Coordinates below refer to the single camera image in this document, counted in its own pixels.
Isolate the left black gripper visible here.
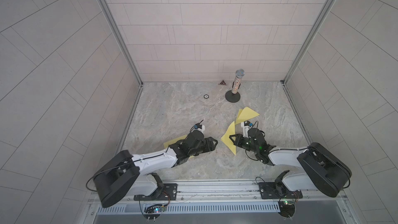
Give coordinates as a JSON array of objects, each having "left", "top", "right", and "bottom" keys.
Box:
[{"left": 187, "top": 137, "right": 219, "bottom": 157}]

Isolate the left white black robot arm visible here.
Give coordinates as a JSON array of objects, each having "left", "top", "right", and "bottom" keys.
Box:
[{"left": 91, "top": 130, "right": 218, "bottom": 208}]

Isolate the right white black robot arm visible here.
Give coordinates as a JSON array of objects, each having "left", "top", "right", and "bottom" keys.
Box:
[{"left": 227, "top": 127, "right": 352, "bottom": 198}]

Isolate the colourful tube on black stand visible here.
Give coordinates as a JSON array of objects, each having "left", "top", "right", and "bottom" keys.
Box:
[{"left": 225, "top": 69, "right": 245, "bottom": 103}]

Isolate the right controller circuit board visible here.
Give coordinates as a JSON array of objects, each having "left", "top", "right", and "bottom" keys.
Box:
[{"left": 278, "top": 200, "right": 295, "bottom": 219}]

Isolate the controller circuit board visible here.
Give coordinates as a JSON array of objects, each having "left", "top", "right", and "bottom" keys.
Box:
[
  {"left": 144, "top": 204, "right": 167, "bottom": 222},
  {"left": 278, "top": 200, "right": 295, "bottom": 219}
]

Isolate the left controller circuit board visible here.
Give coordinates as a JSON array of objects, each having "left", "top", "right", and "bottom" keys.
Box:
[{"left": 144, "top": 204, "right": 167, "bottom": 222}]

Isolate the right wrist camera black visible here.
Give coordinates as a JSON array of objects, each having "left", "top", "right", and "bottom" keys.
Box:
[{"left": 241, "top": 120, "right": 254, "bottom": 138}]

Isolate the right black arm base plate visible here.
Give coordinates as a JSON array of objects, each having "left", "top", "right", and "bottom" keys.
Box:
[{"left": 258, "top": 182, "right": 303, "bottom": 200}]

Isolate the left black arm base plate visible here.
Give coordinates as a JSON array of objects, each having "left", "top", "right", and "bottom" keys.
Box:
[{"left": 134, "top": 184, "right": 178, "bottom": 201}]

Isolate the aluminium mounting rail frame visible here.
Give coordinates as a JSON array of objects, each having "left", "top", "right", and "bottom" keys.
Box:
[{"left": 88, "top": 178, "right": 347, "bottom": 206}]

